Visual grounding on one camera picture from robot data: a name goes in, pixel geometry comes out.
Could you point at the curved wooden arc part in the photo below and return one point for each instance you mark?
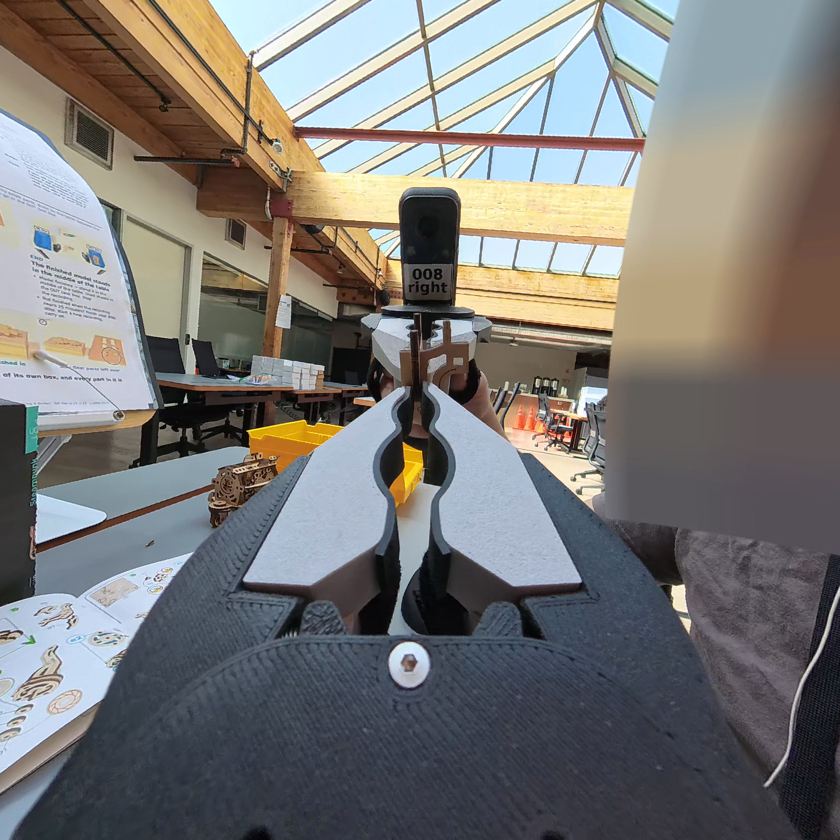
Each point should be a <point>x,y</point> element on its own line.
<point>448,351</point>

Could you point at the small wall air vent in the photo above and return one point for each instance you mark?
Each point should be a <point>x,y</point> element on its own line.
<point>236,233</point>

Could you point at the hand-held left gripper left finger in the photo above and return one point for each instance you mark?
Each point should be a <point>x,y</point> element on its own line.
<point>328,525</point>

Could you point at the wooden support post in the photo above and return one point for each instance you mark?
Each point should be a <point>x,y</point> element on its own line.
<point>279,275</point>

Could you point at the white printed instruction sheet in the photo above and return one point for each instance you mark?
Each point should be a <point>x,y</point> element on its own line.
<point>65,262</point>

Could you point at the orange traffic cone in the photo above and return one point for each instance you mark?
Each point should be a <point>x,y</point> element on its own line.
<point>518,421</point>
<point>530,421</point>

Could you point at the black office chair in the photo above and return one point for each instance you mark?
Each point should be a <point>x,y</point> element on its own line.
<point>594,446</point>
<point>551,420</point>
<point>207,358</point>
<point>164,358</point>

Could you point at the black model kit box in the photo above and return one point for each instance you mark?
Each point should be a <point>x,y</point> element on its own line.
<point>16,512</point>

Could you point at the large wall air vent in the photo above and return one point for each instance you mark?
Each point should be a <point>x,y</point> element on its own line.
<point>92,134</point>

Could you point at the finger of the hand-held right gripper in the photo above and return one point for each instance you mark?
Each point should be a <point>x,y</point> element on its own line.
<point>387,348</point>
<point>459,334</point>

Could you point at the stack of white boxes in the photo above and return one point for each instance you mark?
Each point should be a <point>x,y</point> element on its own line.
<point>289,371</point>

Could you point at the white rounded base plate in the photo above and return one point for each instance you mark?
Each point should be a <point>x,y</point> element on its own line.
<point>65,518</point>

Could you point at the person's right hand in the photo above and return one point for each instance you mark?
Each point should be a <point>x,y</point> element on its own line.
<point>489,403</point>

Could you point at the wood-edged office desk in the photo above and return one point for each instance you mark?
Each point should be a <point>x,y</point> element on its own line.
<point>328,387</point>
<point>216,382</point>

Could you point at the instruction sheet on stand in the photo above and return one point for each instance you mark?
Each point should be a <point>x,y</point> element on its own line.
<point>79,422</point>

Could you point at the white paper notice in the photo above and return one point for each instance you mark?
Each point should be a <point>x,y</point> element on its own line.
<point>283,312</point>

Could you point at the yellow plastic bin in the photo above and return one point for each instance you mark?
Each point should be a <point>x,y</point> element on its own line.
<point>289,443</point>

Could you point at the open instruction booklet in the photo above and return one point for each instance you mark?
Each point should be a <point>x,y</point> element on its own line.
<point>65,656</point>

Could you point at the wooden model vehicle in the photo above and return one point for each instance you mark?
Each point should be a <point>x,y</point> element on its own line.
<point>239,485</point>

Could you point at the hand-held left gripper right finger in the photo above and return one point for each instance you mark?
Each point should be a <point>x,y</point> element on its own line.
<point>499,525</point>

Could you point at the red steel beam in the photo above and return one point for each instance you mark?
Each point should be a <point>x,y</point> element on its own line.
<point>459,138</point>

